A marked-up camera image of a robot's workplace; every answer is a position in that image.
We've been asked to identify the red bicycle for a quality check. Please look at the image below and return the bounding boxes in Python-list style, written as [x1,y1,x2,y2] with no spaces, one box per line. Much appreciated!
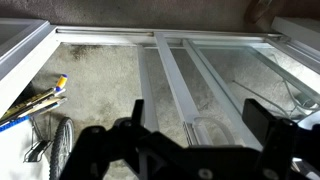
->
[23,114,76,180]

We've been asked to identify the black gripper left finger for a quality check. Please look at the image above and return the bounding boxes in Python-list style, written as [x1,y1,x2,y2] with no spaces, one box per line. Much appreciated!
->
[59,98,151,180]

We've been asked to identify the white screen door frame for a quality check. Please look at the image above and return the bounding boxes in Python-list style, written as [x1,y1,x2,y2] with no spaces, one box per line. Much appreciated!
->
[136,44,160,133]

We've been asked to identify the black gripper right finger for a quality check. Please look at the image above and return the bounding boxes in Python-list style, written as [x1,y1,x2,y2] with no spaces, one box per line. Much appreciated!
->
[242,98,298,180]

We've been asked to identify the white sliding glass door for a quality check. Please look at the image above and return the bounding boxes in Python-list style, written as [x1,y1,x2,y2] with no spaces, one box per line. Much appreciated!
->
[153,31,320,151]

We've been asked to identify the yellow blue tipped pole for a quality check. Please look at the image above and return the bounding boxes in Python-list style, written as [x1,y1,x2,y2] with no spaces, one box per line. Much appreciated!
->
[49,73,69,98]

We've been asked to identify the white door handle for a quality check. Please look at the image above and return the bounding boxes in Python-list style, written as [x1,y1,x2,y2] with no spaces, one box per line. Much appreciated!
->
[192,115,236,146]

